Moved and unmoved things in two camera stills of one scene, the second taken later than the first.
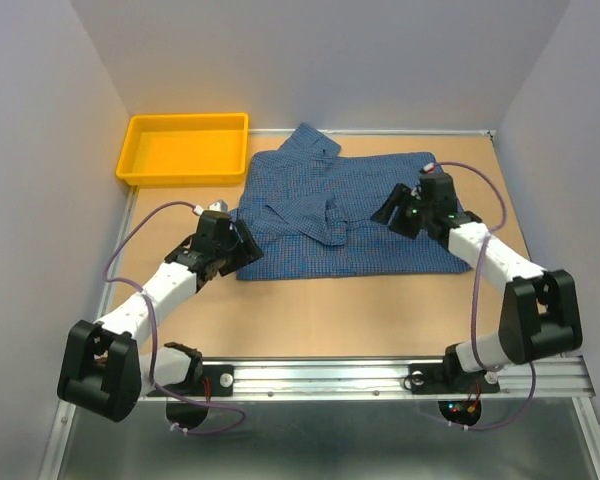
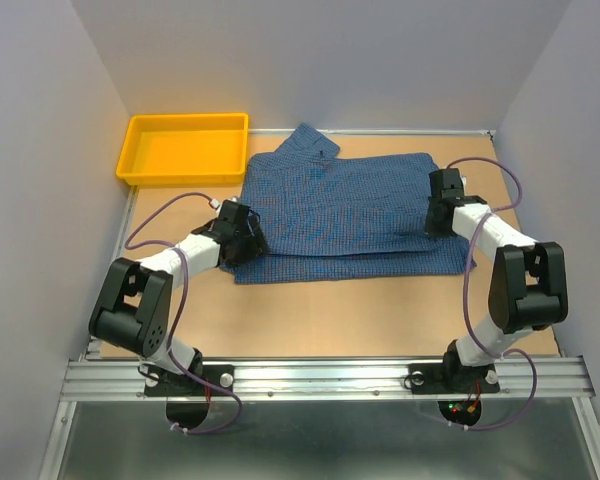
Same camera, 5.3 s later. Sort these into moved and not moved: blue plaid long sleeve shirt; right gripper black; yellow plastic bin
Moved: right gripper black
Not moved: yellow plastic bin; blue plaid long sleeve shirt
